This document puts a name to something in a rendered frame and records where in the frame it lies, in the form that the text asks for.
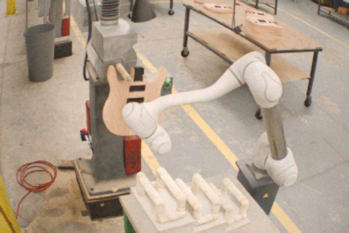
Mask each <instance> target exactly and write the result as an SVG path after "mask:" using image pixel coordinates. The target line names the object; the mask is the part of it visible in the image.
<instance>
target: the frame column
mask: <svg viewBox="0 0 349 233"><path fill-rule="evenodd" d="M109 95H110V85H109V84H102V85H99V86H95V85H94V84H93V82H92V79H91V77H90V76H89V102H90V126H91V141H92V147H93V153H92V155H93V156H92V158H91V160H90V163H91V165H92V167H93V171H94V173H95V175H96V178H97V179H98V180H99V181H101V180H104V179H110V178H116V177H117V178H119V177H122V176H127V175H128V174H126V170H125V165H124V144H123V136H120V135H116V134H113V133H112V132H111V131H110V130H109V129H108V128H107V126H106V124H105V122H104V118H103V109H104V106H105V103H106V102H107V99H108V97H109Z"/></svg>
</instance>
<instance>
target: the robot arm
mask: <svg viewBox="0 0 349 233"><path fill-rule="evenodd" d="M245 82H246V83H247V85H248V87H249V90H250V91H251V93H252V95H253V97H254V99H255V101H256V103H257V104H258V105H259V106H260V109H261V113H262V117H263V120H264V127H265V129H266V131H265V132H264V133H263V134H262V135H261V137H260V138H259V140H258V142H257V145H256V149H255V153H254V161H247V162H245V165H246V166H247V167H248V168H249V170H250V171H251V172H252V175H253V176H254V178H255V181H259V180H260V179H263V178H269V177H271V178H272V180H273V181H275V183H277V185H279V186H282V187H289V186H291V185H292V184H293V183H294V182H295V181H296V179H297V177H298V171H297V170H298V169H297V166H296V165H295V161H294V157H293V154H292V152H291V150H290V149H289V148H288V147H287V144H286V136H285V133H284V125H283V121H282V114H281V110H280V107H279V99H280V97H281V96H282V84H281V82H280V79H279V78H278V76H277V74H276V73H275V72H273V70H272V69H271V68H270V67H268V66H266V61H265V58H264V57H263V56H262V55H261V54H260V53H259V52H257V51H254V52H251V53H250V52H249V53H248V54H246V55H245V56H242V57H241V58H240V59H239V60H238V61H236V62H234V63H233V64H232V65H231V66H230V67H229V69H228V70H227V71H226V72H225V73H224V74H223V75H222V76H221V78H220V79H219V80H218V81H217V82H216V83H215V84H213V85H212V86H210V87H208V88H205V89H201V90H196V91H188V92H182V93H174V94H170V95H164V96H161V97H160V98H159V99H157V100H154V101H152V102H150V103H145V102H144V103H141V104H138V103H135V102H130V103H128V104H126V105H125V106H124V109H123V111H122V116H123V119H124V121H125V123H126V125H127V126H128V127H129V128H130V129H131V130H132V131H133V132H134V133H135V134H136V135H139V136H140V137H141V138H142V139H143V141H144V142H145V143H146V144H147V146H148V147H150V148H151V150H152V151H155V152H156V153H157V154H158V155H164V154H165V153H167V152H168V151H169V150H170V149H171V147H172V143H171V140H170V137H169V135H168V134H167V133H166V131H165V130H164V129H163V127H162V126H160V125H158V123H157V120H158V116H159V114H160V112H161V111H163V109H165V108H167V107H171V106H179V105H186V104H197V103H202V102H209V101H212V100H214V99H217V98H219V97H221V96H223V95H225V94H227V93H229V92H230V91H231V90H233V89H235V88H237V87H239V86H241V85H242V84H243V83H245Z"/></svg>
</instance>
